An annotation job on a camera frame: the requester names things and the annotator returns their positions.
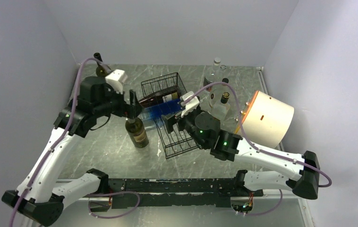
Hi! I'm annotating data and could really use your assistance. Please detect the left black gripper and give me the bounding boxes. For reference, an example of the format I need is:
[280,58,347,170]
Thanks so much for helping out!
[94,83,145,119]

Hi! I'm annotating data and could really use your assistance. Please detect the blue clear glass bottle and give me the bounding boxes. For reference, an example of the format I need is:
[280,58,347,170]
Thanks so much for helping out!
[138,99,182,129]

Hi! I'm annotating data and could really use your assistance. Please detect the green bottle silver cap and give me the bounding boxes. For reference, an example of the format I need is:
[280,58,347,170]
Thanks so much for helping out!
[125,117,149,148]

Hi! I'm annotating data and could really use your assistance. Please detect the dark green black-capped bottle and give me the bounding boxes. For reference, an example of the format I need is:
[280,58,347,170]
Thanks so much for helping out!
[94,52,107,77]

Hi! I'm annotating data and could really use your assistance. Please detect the clear bottle orange black label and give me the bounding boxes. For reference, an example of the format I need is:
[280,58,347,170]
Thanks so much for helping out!
[210,92,230,122]

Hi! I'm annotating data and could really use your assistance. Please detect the clear bottle white label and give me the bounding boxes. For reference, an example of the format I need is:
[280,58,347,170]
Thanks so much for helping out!
[208,84,228,108]

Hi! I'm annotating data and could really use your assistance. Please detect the frosted clear slim bottle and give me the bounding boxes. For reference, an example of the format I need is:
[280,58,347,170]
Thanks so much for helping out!
[203,57,221,87]

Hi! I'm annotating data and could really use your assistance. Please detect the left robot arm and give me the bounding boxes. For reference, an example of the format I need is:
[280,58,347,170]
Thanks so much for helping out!
[1,76,142,227]

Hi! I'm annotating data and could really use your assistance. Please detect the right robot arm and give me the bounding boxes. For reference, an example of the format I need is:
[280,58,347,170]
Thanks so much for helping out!
[158,91,321,200]

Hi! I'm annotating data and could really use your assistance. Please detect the dark red gold-capped bottle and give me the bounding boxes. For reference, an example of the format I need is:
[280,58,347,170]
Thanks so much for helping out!
[138,86,181,108]

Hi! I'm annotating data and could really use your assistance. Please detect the beige cylindrical lamp shade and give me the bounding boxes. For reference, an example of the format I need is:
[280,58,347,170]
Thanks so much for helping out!
[234,90,294,148]

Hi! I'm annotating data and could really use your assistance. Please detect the black wire wine rack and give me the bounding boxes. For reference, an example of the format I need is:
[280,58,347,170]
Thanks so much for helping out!
[141,72,198,159]

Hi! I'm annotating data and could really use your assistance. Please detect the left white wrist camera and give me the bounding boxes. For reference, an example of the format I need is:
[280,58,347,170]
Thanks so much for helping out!
[105,69,128,94]

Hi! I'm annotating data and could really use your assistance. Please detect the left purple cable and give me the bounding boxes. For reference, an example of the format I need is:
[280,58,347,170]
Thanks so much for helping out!
[8,57,140,227]

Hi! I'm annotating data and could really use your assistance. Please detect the purple cable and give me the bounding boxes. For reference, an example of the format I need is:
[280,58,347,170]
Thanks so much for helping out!
[8,57,140,227]
[182,82,332,217]

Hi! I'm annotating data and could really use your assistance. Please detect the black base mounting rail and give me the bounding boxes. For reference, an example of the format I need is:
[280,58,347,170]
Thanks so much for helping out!
[95,178,264,209]

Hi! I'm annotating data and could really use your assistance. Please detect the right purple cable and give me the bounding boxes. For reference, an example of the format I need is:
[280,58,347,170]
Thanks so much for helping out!
[182,82,332,217]

